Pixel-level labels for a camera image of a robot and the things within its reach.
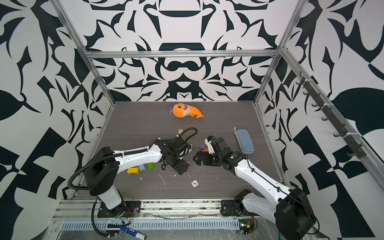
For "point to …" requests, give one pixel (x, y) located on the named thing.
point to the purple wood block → (202, 146)
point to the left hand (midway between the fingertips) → (182, 162)
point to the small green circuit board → (246, 225)
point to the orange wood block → (206, 150)
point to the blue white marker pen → (133, 232)
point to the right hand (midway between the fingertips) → (200, 158)
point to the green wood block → (150, 166)
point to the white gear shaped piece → (194, 183)
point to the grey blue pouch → (244, 140)
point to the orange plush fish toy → (180, 109)
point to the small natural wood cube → (180, 131)
